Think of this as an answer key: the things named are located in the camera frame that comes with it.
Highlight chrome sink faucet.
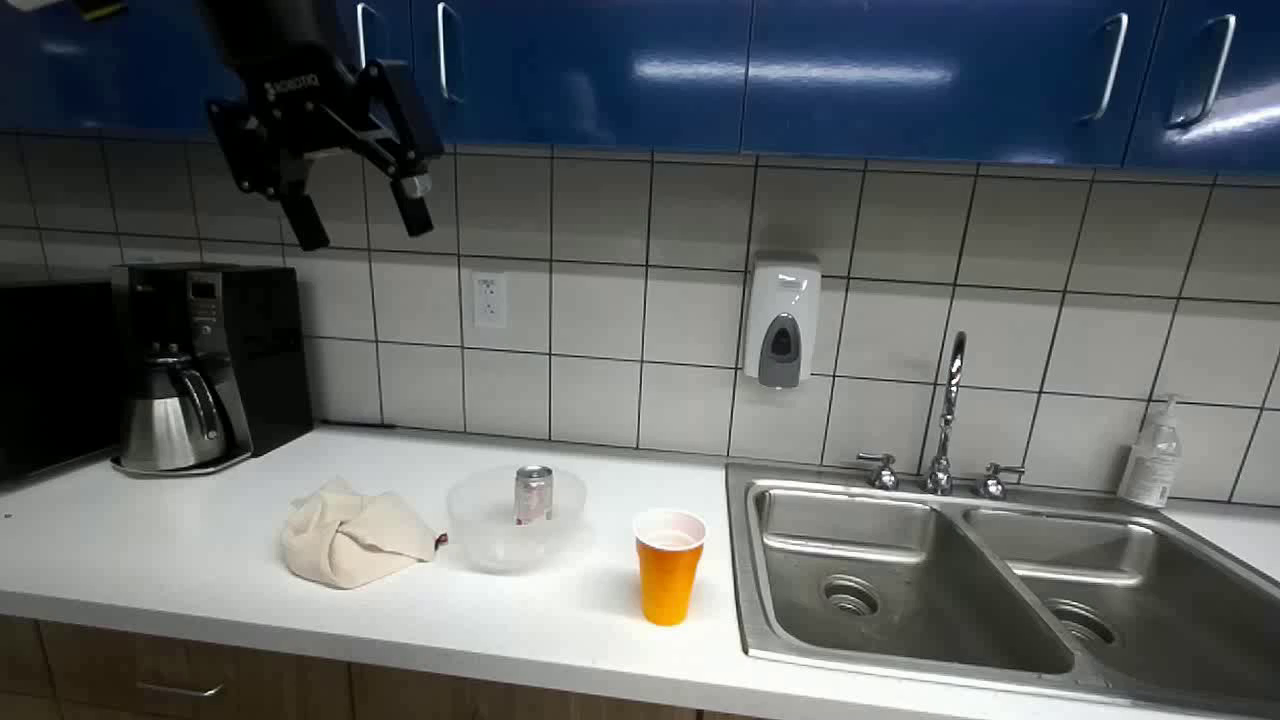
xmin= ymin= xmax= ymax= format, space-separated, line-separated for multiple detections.
xmin=859 ymin=336 xmax=1020 ymax=499

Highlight steel coffee carafe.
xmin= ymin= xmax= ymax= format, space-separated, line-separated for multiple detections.
xmin=118 ymin=353 xmax=226 ymax=476

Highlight wooden lower cabinets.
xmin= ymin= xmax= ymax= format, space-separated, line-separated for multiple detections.
xmin=0 ymin=615 xmax=734 ymax=720

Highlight blue upper cabinets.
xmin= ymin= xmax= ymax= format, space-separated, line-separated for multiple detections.
xmin=0 ymin=0 xmax=1280 ymax=182

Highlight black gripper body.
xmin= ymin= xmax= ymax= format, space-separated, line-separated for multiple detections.
xmin=206 ymin=61 xmax=445 ymax=194

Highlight silver drink can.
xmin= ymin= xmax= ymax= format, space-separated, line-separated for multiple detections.
xmin=517 ymin=462 xmax=554 ymax=525

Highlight black coffee maker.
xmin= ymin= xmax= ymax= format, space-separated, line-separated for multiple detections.
xmin=110 ymin=262 xmax=314 ymax=476

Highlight orange plastic cup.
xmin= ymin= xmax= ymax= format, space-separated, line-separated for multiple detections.
xmin=631 ymin=506 xmax=705 ymax=625

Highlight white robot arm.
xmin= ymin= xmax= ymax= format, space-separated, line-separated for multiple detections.
xmin=194 ymin=0 xmax=445 ymax=252

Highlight beige crumpled cloth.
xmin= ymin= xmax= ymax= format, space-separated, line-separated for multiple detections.
xmin=280 ymin=478 xmax=446 ymax=592

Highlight white wall soap dispenser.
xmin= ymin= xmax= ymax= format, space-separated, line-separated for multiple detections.
xmin=745 ymin=258 xmax=818 ymax=389

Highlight black microwave oven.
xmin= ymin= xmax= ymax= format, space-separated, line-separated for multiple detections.
xmin=0 ymin=278 xmax=122 ymax=482

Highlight clear soap pump bottle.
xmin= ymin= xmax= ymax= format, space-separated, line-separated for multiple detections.
xmin=1117 ymin=398 xmax=1179 ymax=506

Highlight stainless double sink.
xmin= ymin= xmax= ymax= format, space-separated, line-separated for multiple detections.
xmin=723 ymin=468 xmax=1280 ymax=720

